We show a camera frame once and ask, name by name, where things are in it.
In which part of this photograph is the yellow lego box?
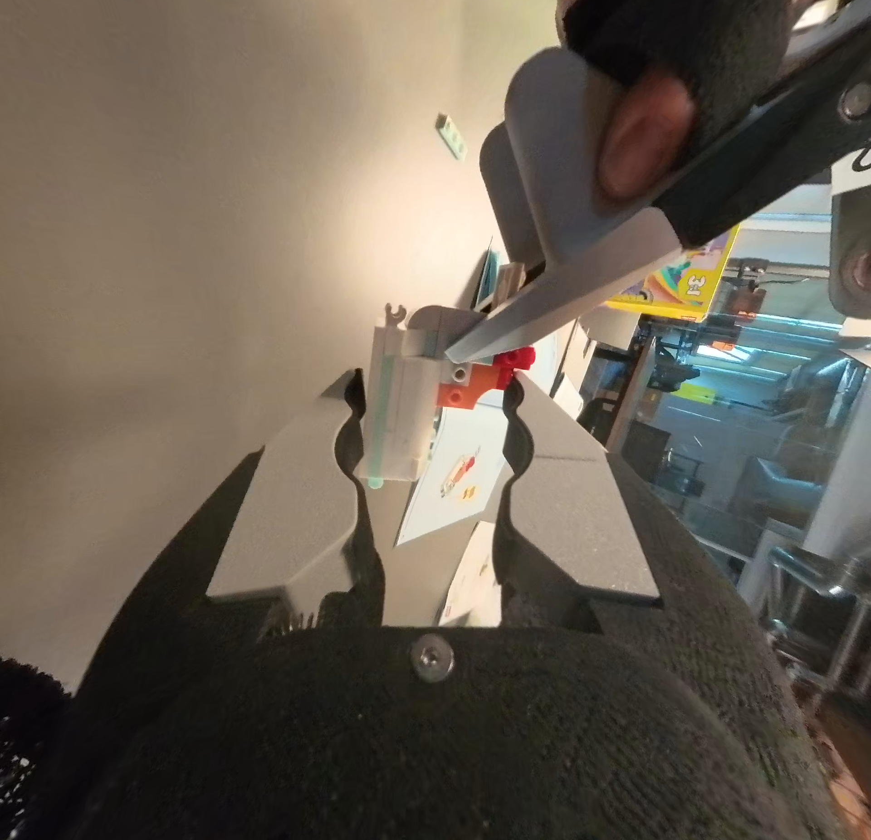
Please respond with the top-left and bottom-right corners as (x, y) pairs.
(606, 224), (741, 322)

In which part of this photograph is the white lego model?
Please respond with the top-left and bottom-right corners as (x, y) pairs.
(354, 301), (537, 492)

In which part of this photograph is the open light blue instruction booklet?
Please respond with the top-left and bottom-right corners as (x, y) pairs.
(396, 238), (528, 548)

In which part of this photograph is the light green lego plate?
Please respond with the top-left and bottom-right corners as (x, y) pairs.
(435, 113), (469, 159)

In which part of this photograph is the white instruction booklet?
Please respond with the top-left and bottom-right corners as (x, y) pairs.
(439, 520), (501, 626)

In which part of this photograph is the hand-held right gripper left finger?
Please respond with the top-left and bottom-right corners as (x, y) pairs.
(206, 369), (387, 628)

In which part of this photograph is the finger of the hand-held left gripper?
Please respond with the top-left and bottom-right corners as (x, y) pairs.
(444, 209), (684, 366)

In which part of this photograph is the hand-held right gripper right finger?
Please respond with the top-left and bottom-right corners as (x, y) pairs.
(494, 371), (663, 628)

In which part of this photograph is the person's left hand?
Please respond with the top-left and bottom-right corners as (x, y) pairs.
(599, 68), (700, 201)

